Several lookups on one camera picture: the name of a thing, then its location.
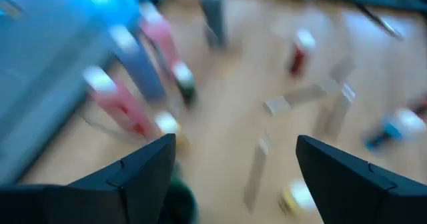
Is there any dark green paint bottle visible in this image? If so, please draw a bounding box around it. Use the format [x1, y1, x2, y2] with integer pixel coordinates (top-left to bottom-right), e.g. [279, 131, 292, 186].
[171, 61, 198, 108]

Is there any tall grey paint bottle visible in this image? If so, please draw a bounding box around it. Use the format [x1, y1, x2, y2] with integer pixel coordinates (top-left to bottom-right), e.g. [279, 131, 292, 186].
[198, 0, 230, 50]

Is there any small golden yellow paint bottle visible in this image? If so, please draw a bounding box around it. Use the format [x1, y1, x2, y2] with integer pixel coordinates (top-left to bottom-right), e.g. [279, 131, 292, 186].
[153, 110, 189, 151]

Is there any tall light pink paint bottle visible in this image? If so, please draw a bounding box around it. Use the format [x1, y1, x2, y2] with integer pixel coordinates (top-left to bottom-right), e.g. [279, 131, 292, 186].
[138, 2, 183, 75]

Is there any tall rose pink paint bottle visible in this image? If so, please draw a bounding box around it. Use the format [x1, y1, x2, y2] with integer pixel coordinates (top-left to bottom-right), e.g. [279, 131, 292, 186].
[81, 65, 161, 141]

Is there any small lemon yellow paint bottle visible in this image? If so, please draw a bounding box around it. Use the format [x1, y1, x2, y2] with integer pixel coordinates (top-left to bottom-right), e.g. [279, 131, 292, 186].
[277, 179, 318, 217]

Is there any tall lavender paint bottle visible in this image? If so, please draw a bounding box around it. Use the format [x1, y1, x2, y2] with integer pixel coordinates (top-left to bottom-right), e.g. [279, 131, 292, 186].
[108, 23, 166, 103]

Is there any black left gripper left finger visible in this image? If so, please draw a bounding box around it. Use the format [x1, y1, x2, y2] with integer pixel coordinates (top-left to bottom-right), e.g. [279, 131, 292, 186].
[66, 133, 177, 224]

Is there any small red paint bottle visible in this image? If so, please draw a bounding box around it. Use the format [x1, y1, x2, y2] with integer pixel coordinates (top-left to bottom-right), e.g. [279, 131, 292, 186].
[287, 28, 317, 79]

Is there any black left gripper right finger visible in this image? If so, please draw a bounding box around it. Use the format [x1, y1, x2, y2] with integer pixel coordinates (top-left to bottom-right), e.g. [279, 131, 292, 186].
[295, 134, 427, 224]

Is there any cerulean blue paint bottle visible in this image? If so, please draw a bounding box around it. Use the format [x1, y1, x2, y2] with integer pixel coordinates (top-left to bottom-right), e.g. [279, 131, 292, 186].
[363, 107, 427, 151]

